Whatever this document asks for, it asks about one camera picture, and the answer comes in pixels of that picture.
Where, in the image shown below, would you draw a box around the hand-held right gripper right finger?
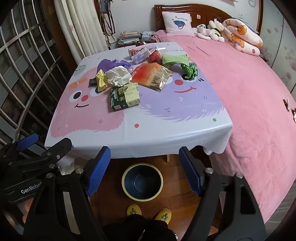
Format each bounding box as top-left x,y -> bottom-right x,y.
179,146 -> 269,241

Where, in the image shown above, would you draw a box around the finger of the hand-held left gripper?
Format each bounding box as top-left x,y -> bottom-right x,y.
9,137 -> 73,172
0,133 -> 40,160

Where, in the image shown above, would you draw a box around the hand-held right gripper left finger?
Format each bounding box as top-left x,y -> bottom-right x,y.
23,146 -> 111,241

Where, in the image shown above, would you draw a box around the dark blue waste bin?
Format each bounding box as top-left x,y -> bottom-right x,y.
122,163 -> 164,202

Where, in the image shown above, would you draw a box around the green tea box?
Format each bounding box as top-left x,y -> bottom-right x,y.
109,83 -> 140,112

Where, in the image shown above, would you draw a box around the yellow paper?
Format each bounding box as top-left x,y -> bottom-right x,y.
95,70 -> 110,92

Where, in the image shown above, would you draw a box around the white paper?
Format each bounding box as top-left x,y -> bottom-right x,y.
105,67 -> 132,88

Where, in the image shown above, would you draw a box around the purple plastic bag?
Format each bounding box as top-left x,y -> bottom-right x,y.
97,59 -> 133,77

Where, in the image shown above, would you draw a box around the green paper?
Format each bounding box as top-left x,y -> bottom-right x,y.
180,63 -> 199,81

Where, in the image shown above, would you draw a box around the orange snack packet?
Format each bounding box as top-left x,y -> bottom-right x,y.
131,62 -> 174,92

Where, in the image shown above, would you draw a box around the green packet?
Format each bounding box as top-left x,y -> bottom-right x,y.
161,54 -> 189,69

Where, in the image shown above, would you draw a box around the red packet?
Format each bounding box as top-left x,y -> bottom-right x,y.
149,50 -> 163,63

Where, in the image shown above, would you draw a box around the red and white box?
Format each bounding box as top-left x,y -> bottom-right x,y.
128,44 -> 155,57

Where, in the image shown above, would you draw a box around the person's left hand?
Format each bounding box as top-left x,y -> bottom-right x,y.
0,199 -> 36,230

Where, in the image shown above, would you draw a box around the yellow embroidered slipper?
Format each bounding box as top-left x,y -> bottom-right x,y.
127,204 -> 142,217
154,209 -> 172,224

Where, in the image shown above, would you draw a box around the cartoon printed tablecloth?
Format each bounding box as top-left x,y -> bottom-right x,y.
44,42 -> 233,160

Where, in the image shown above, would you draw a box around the metal window grille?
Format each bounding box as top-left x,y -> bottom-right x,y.
0,9 -> 70,149

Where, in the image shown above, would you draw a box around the person's legs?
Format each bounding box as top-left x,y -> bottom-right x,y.
102,214 -> 178,241

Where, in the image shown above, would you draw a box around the pink bedspread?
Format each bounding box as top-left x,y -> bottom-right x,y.
154,30 -> 296,224

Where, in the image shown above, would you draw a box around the cream curtain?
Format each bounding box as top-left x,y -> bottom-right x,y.
54,0 -> 109,58

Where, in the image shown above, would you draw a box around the beige handbag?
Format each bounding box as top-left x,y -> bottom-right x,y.
102,11 -> 116,44

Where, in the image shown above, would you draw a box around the wooden nightstand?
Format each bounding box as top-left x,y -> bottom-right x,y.
117,39 -> 158,49

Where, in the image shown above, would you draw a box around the stack of books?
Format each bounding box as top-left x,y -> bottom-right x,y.
118,30 -> 142,45

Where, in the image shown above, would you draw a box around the rolled bear print quilt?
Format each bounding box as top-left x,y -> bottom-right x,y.
222,19 -> 264,56

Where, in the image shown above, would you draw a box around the white plush toy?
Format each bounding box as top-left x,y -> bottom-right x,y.
207,19 -> 226,42

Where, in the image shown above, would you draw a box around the pink cartoon pillow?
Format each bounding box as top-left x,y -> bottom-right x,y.
161,11 -> 195,37

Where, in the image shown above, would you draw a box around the grey handbag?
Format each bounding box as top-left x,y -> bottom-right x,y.
100,0 -> 112,13

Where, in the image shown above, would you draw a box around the white floral wardrobe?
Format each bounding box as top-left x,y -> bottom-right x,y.
259,0 -> 296,93

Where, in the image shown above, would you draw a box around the wooden headboard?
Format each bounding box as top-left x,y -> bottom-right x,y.
154,3 -> 264,35

